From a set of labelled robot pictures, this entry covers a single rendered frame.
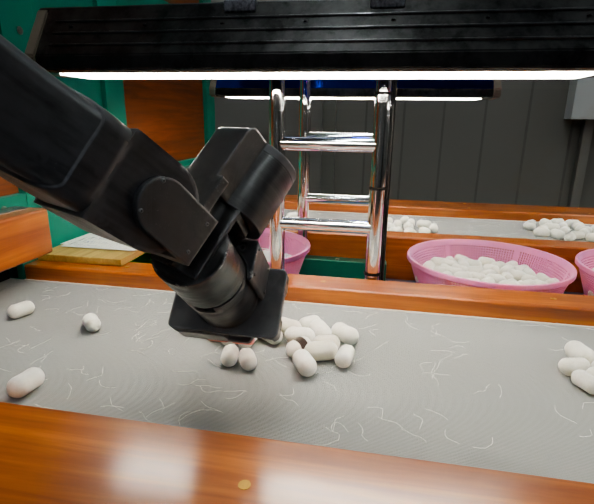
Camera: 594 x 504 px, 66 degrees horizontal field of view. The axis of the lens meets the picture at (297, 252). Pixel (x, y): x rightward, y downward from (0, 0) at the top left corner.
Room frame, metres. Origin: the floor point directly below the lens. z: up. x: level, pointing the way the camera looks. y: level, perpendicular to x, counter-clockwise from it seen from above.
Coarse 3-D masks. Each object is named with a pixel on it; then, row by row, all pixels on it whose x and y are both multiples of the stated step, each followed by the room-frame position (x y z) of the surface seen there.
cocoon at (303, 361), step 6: (294, 354) 0.44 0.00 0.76; (300, 354) 0.43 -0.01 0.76; (306, 354) 0.43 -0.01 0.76; (294, 360) 0.43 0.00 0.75; (300, 360) 0.42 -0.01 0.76; (306, 360) 0.42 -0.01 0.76; (312, 360) 0.42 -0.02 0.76; (300, 366) 0.42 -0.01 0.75; (306, 366) 0.41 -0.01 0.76; (312, 366) 0.41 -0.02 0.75; (300, 372) 0.42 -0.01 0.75; (306, 372) 0.41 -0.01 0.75; (312, 372) 0.41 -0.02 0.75
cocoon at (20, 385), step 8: (32, 368) 0.39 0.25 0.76; (16, 376) 0.38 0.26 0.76; (24, 376) 0.38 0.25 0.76; (32, 376) 0.39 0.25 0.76; (40, 376) 0.39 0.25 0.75; (8, 384) 0.37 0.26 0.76; (16, 384) 0.37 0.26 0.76; (24, 384) 0.37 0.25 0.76; (32, 384) 0.38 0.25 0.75; (40, 384) 0.39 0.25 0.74; (8, 392) 0.37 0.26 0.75; (16, 392) 0.37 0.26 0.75; (24, 392) 0.37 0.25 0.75
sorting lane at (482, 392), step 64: (0, 320) 0.54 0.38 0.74; (64, 320) 0.55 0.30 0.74; (128, 320) 0.55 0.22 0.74; (384, 320) 0.56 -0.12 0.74; (448, 320) 0.56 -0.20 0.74; (512, 320) 0.56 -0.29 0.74; (0, 384) 0.40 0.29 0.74; (64, 384) 0.40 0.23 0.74; (128, 384) 0.40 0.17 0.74; (192, 384) 0.40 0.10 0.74; (256, 384) 0.40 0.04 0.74; (320, 384) 0.41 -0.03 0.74; (384, 384) 0.41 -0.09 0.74; (448, 384) 0.41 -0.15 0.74; (512, 384) 0.41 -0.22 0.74; (384, 448) 0.31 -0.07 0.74; (448, 448) 0.31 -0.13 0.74; (512, 448) 0.32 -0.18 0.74; (576, 448) 0.32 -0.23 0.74
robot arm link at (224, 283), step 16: (224, 208) 0.33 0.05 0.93; (224, 224) 0.32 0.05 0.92; (240, 224) 0.33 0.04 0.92; (208, 240) 0.31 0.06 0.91; (224, 240) 0.32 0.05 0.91; (160, 256) 0.31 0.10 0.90; (208, 256) 0.30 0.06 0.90; (224, 256) 0.31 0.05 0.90; (160, 272) 0.30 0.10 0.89; (176, 272) 0.30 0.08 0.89; (192, 272) 0.30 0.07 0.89; (208, 272) 0.30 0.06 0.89; (224, 272) 0.31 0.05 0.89; (240, 272) 0.34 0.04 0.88; (176, 288) 0.30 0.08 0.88; (192, 288) 0.30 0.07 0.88; (208, 288) 0.31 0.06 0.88; (224, 288) 0.32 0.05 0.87; (192, 304) 0.33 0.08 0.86; (208, 304) 0.32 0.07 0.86
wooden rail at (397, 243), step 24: (264, 240) 0.96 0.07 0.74; (312, 240) 0.94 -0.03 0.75; (336, 240) 0.93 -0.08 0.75; (360, 240) 0.93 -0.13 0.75; (408, 240) 0.91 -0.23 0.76; (504, 240) 0.90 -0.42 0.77; (528, 240) 0.90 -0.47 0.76; (552, 240) 0.90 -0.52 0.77; (408, 264) 0.91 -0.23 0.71; (576, 288) 0.85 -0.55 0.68
